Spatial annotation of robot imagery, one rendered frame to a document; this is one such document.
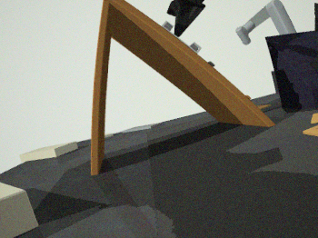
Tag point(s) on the cream flat rectangular block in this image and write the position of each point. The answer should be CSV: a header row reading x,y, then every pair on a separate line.
x,y
48,152

